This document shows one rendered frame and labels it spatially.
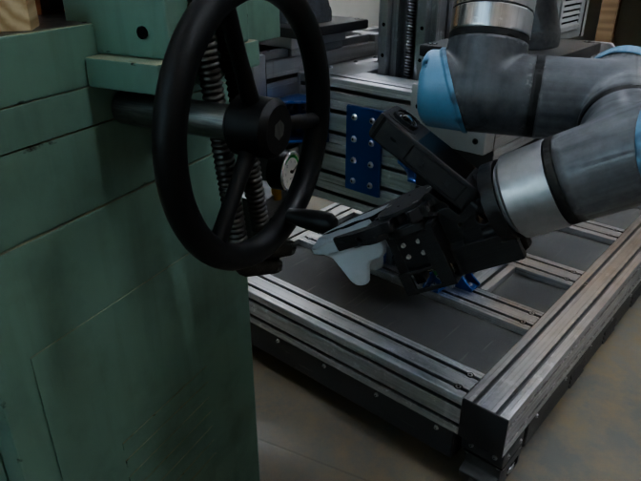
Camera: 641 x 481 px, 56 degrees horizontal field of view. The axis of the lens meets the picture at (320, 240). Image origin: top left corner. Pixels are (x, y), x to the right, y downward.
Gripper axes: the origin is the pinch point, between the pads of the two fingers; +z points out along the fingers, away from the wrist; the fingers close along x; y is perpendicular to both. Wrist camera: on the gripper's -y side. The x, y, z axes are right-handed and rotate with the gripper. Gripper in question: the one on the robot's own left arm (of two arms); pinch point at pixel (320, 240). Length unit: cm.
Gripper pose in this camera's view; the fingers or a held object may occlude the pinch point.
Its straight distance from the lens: 63.4
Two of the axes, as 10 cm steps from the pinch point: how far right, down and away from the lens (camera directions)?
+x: 4.5, -4.0, 8.0
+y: 4.5, 8.8, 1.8
